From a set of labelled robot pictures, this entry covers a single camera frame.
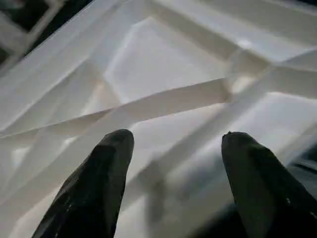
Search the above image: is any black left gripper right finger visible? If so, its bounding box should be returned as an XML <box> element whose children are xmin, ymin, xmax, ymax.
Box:
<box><xmin>221</xmin><ymin>131</ymin><xmax>317</xmax><ymax>238</ymax></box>

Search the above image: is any black mat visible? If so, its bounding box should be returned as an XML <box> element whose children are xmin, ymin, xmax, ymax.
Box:
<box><xmin>188</xmin><ymin>142</ymin><xmax>317</xmax><ymax>238</ymax></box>

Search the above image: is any white plastic table top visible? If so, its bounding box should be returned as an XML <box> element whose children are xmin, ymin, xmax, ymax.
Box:
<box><xmin>0</xmin><ymin>0</ymin><xmax>317</xmax><ymax>238</ymax></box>

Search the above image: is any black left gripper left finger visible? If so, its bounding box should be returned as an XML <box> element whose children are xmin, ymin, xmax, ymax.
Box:
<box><xmin>31</xmin><ymin>128</ymin><xmax>135</xmax><ymax>238</ymax></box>

